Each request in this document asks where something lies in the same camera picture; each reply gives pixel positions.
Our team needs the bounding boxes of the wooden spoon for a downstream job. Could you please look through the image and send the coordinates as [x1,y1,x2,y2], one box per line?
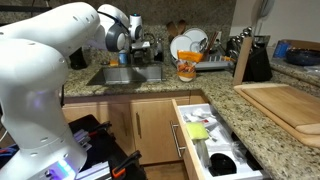
[177,18,188,35]
[166,21,180,38]

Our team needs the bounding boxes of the large white plate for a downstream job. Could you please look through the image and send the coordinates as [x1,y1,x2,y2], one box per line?
[169,34,194,61]

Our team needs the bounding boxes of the blue box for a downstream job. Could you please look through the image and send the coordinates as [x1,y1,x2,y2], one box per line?
[273,40,291,59]

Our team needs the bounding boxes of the metal drawer handle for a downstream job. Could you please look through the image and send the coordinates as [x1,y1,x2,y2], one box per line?
[169,120,187,158]

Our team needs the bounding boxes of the yellow green sponge cloth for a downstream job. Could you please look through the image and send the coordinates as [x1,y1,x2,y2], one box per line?
[185,121,210,141]

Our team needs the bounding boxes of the open wooden drawer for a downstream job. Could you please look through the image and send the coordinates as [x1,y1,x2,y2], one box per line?
[171,98,268,180]

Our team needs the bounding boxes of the dark soap dispenser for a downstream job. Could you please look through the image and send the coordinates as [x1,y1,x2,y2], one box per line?
[153,36,165,63]

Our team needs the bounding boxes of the black robot cart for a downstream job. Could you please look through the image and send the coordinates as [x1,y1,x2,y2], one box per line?
[67,113,148,180]

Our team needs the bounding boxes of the stainless steel sink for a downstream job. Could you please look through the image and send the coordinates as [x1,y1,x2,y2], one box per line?
[86,64,167,86]

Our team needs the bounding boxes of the orange snack bag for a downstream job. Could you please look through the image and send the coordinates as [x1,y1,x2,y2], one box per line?
[176,49,204,83]

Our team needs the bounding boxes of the dark blue bowl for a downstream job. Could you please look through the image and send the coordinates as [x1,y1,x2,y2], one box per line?
[285,47,320,67]

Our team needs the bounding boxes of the light wooden cutting board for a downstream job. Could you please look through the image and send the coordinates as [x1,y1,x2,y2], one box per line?
[241,84,320,135]

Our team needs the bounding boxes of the narrow upright wooden board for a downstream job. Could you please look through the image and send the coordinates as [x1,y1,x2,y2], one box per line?
[232,35,255,86]

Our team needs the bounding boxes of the metal ladle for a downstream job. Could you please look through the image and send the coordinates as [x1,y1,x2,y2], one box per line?
[198,36,209,53]

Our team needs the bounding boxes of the clear plastic bag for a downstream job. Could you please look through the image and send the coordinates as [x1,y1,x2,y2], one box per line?
[195,139,212,168]

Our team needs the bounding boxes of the black orange clamp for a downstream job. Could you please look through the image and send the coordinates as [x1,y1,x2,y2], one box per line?
[111,149,143,179]

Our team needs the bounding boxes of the small blue capped bottle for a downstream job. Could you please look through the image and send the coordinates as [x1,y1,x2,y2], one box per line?
[118,49,128,66]

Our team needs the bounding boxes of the black red clamp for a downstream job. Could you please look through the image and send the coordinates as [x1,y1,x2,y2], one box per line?
[87,120,113,138]

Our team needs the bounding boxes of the plain wooden cabinet door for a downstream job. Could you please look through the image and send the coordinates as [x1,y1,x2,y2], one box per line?
[61,102,136,156]

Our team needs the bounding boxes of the large wooden cutting board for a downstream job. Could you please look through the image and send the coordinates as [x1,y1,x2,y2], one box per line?
[233,82,320,150]

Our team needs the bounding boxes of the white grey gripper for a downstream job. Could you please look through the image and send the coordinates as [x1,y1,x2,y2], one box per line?
[129,39,152,63]

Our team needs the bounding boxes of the brown wooden utensils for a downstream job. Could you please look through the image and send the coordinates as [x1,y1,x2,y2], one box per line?
[202,30,220,61]

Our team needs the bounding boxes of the white packet with red mark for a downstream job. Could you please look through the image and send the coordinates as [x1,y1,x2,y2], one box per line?
[199,114,215,126]

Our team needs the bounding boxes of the dark green glass bottle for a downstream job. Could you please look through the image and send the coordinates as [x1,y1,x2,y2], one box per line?
[67,46,89,71]

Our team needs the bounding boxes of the black round lid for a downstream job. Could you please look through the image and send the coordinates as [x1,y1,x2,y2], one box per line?
[208,152,238,177]

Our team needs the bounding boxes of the wooden cabinet door with handle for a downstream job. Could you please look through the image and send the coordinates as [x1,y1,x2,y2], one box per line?
[129,99,183,165]

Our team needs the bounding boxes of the white plate with rim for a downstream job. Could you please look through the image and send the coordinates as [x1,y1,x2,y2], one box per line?
[182,27,209,51]

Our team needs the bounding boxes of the silver aluminium profile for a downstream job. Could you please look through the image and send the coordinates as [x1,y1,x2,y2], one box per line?
[75,161,112,180]

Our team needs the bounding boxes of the metal dish rack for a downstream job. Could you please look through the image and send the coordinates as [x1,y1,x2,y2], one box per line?
[170,39,235,72]

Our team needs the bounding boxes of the black knife block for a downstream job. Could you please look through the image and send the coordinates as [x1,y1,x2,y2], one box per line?
[233,34,274,83]

